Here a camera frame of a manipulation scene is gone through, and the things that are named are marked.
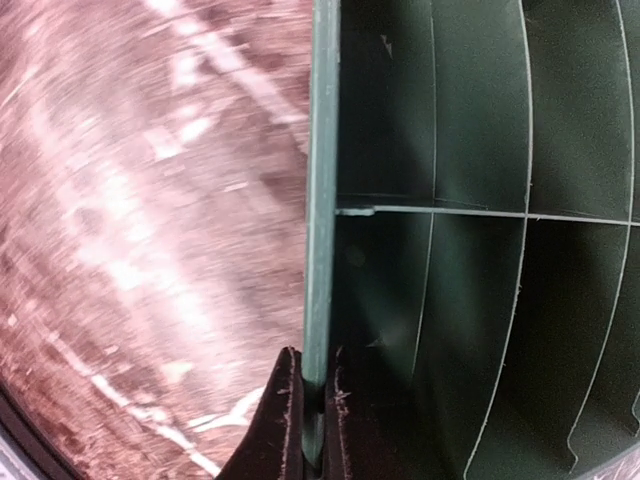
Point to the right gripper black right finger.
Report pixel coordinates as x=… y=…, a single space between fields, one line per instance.
x=366 y=415

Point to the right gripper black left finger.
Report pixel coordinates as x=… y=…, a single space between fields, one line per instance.
x=272 y=446

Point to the green compartment tray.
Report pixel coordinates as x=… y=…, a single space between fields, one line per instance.
x=474 y=216

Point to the black front rail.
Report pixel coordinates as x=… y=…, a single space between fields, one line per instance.
x=23 y=444

